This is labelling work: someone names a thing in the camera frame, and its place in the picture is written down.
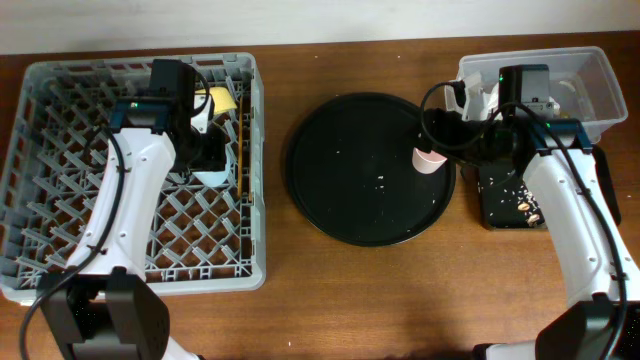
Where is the blue cup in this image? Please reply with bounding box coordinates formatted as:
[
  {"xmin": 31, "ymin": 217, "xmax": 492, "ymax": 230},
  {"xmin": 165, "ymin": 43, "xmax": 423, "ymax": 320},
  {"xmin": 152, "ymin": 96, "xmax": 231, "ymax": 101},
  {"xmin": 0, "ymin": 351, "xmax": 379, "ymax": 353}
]
[{"xmin": 193, "ymin": 151, "xmax": 232, "ymax": 188}]

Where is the yellow bowl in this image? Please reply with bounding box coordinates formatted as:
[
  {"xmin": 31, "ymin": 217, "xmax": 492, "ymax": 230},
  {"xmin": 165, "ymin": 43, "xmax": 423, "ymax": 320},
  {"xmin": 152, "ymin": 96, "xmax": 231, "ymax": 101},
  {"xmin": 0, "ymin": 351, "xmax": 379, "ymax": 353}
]
[{"xmin": 194, "ymin": 87, "xmax": 237, "ymax": 115}]

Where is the pink cup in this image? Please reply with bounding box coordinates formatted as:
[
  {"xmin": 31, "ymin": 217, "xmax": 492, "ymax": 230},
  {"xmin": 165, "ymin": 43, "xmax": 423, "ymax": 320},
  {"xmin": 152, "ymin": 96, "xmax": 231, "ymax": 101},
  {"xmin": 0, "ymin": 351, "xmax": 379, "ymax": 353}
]
[{"xmin": 412, "ymin": 148, "xmax": 447, "ymax": 175}]

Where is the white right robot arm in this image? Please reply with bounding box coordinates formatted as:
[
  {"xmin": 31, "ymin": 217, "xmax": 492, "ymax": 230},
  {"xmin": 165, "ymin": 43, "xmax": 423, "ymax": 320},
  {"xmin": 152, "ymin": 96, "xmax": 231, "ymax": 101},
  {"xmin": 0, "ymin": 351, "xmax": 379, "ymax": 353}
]
[{"xmin": 419, "ymin": 103, "xmax": 639, "ymax": 360}]

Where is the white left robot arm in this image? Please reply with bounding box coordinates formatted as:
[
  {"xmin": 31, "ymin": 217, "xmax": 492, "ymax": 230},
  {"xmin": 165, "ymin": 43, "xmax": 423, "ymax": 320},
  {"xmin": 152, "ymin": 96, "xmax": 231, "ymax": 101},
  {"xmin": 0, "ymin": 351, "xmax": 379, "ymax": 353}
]
[{"xmin": 19, "ymin": 93, "xmax": 224, "ymax": 359}]

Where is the grey dishwasher rack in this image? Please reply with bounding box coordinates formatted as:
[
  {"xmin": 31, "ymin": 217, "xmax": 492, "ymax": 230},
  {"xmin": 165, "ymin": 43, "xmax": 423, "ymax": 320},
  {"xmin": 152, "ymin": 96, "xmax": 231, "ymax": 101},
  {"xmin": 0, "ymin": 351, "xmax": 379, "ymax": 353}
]
[{"xmin": 1, "ymin": 52, "xmax": 267, "ymax": 305}]

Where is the black rectangular tray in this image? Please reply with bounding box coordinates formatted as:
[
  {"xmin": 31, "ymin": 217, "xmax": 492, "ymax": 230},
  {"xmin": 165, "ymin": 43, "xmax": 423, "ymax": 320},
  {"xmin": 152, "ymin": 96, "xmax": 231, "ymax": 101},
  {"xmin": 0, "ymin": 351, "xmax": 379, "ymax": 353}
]
[{"xmin": 473, "ymin": 145, "xmax": 622, "ymax": 230}]

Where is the clear plastic bin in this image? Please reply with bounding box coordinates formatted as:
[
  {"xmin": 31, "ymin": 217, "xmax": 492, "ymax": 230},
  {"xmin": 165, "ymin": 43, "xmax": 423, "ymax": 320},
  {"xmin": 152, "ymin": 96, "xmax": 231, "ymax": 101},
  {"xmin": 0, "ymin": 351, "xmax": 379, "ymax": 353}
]
[{"xmin": 444, "ymin": 46, "xmax": 628, "ymax": 143}]

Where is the round black tray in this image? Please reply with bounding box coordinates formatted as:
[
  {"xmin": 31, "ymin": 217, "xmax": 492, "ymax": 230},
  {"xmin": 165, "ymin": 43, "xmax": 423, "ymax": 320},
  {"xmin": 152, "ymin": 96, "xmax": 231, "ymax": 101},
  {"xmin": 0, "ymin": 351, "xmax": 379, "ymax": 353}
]
[{"xmin": 285, "ymin": 93, "xmax": 456, "ymax": 247}]

